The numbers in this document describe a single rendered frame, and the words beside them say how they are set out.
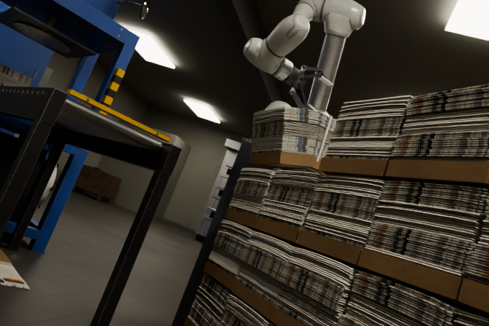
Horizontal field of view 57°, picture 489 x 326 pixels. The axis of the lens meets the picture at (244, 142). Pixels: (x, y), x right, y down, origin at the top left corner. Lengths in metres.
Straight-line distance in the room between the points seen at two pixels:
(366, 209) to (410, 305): 0.29
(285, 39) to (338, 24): 0.55
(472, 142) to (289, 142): 0.86
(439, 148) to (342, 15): 1.27
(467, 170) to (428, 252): 0.18
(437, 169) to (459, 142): 0.07
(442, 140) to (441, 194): 0.13
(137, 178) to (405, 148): 10.78
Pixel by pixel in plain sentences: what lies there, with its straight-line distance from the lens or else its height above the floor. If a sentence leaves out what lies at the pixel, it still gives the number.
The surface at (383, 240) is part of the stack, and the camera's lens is 1.12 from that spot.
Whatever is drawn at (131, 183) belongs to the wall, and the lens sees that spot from 11.80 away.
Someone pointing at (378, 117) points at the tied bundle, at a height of 1.01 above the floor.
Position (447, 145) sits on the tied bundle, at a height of 0.92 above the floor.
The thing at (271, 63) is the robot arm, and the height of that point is 1.23.
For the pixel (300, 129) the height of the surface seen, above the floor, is 1.02.
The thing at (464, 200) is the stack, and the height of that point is 0.80.
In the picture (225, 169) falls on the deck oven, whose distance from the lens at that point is 9.82.
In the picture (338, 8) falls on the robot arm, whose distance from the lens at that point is 2.26.
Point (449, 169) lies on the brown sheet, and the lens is 1.06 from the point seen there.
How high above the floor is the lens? 0.59
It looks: 10 degrees up
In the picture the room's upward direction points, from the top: 21 degrees clockwise
